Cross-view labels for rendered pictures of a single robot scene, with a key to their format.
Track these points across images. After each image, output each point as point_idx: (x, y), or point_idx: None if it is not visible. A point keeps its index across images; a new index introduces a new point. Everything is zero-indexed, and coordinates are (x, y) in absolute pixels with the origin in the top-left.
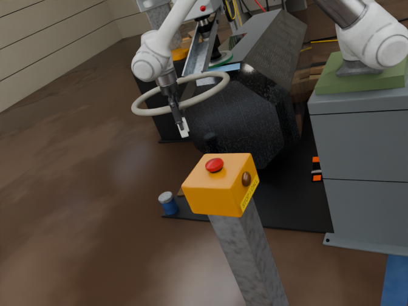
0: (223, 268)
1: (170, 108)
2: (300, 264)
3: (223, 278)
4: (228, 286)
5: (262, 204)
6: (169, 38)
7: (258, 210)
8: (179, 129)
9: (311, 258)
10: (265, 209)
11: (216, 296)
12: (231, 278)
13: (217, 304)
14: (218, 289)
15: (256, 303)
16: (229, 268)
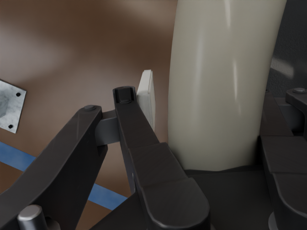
0: (171, 13)
1: (170, 115)
2: (155, 122)
3: (151, 14)
4: (136, 23)
5: (293, 85)
6: None
7: (279, 78)
8: (140, 84)
9: (161, 136)
10: (276, 88)
11: (123, 4)
12: (150, 28)
13: (110, 7)
14: (134, 7)
15: None
16: (168, 23)
